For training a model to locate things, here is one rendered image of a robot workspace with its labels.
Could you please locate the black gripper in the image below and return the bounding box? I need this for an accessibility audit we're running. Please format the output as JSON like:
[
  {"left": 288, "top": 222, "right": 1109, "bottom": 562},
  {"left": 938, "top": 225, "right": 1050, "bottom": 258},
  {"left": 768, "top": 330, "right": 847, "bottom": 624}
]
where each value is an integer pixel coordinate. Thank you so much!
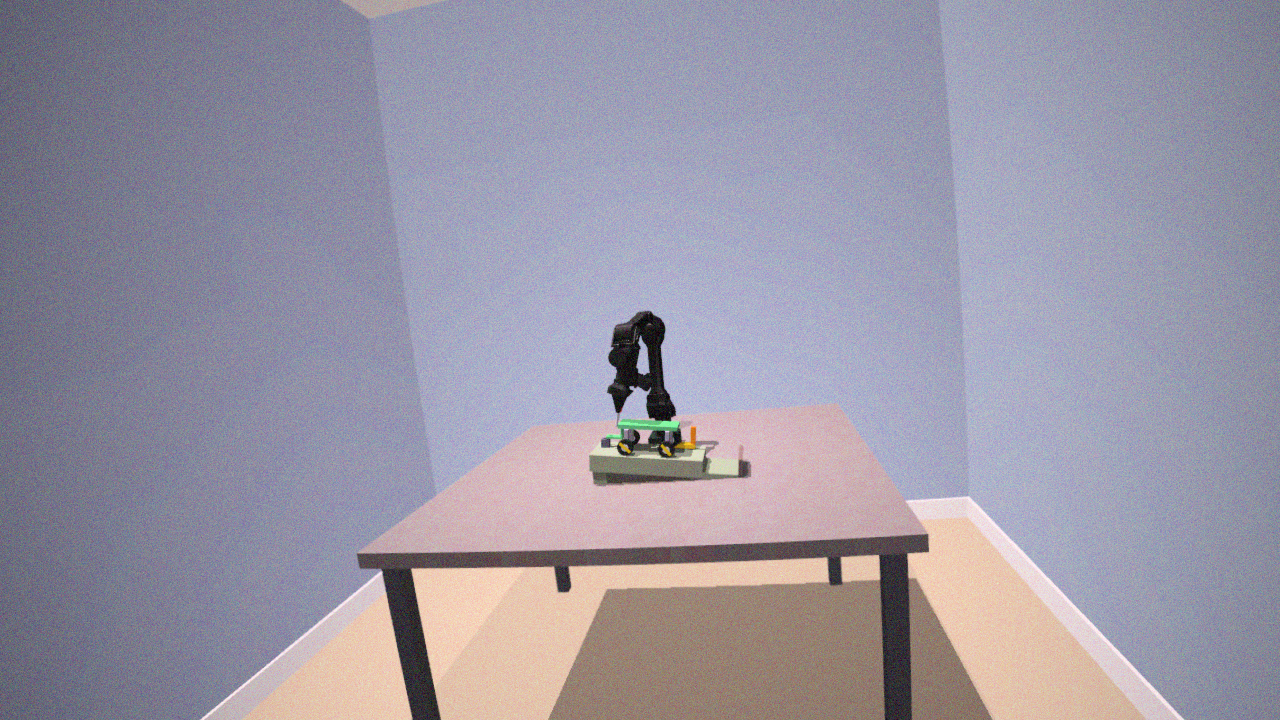
[{"left": 607, "top": 365, "right": 637, "bottom": 413}]

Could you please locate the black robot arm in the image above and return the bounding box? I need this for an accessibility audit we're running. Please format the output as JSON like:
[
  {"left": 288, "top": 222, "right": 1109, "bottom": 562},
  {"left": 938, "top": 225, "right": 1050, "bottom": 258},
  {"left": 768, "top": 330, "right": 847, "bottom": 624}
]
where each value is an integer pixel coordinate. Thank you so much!
[{"left": 608, "top": 311, "right": 676, "bottom": 421}]

